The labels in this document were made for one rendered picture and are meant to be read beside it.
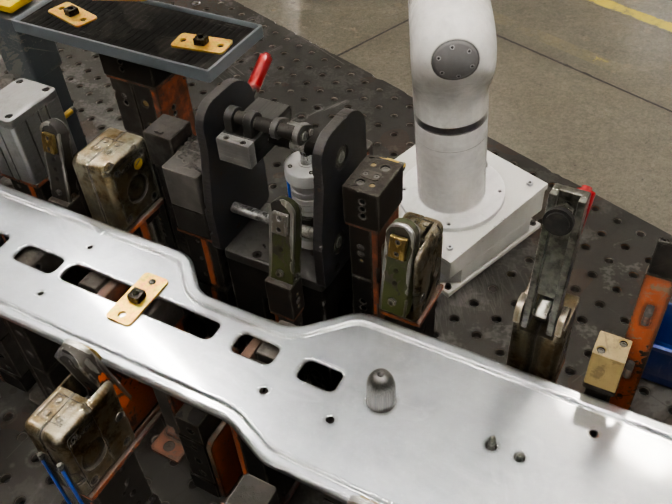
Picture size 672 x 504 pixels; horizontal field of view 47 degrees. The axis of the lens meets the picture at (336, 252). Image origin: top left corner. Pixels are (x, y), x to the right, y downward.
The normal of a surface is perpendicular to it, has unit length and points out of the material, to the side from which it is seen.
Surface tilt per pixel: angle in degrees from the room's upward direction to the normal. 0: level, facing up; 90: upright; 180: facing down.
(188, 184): 90
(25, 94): 0
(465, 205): 92
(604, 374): 90
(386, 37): 0
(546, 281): 81
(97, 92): 0
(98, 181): 90
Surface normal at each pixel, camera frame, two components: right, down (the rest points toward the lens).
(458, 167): 0.11, 0.73
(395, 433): -0.05, -0.71
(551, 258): -0.48, 0.52
